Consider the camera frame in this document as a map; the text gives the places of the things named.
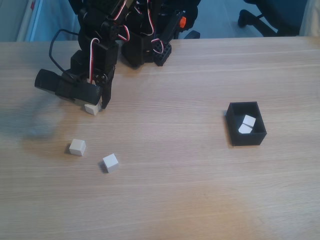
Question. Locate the white cube block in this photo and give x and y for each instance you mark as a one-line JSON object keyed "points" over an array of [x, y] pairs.
{"points": [[249, 120], [243, 129], [110, 162], [77, 147], [91, 109]]}

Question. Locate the black clamp orange knob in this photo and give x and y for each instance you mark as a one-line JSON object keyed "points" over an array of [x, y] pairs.
{"points": [[182, 22]]}

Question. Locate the pale partition panel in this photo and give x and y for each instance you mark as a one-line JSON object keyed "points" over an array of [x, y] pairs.
{"points": [[50, 25]]}

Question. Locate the blue office chair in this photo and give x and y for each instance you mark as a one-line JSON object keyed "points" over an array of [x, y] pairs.
{"points": [[280, 15]]}

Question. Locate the black open box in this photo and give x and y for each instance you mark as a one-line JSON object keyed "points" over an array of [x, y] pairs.
{"points": [[247, 140]]}

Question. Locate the black oval camera box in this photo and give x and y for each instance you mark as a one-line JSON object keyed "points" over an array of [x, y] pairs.
{"points": [[50, 81]]}

